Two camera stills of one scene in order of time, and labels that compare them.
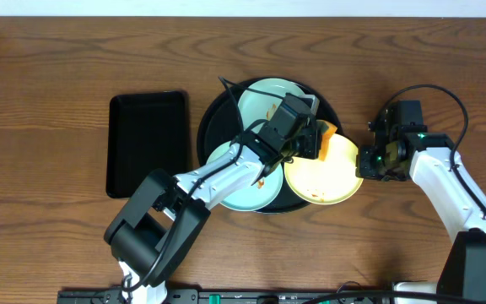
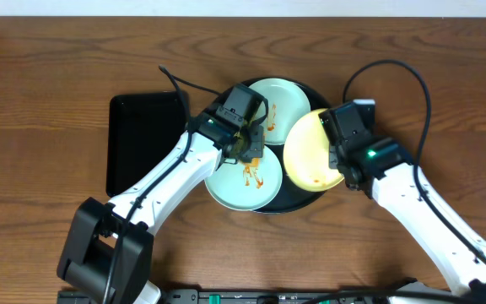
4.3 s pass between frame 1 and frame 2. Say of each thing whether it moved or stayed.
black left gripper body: moved
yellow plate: moved
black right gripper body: moved
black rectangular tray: stayed
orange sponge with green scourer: moved
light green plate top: stayed
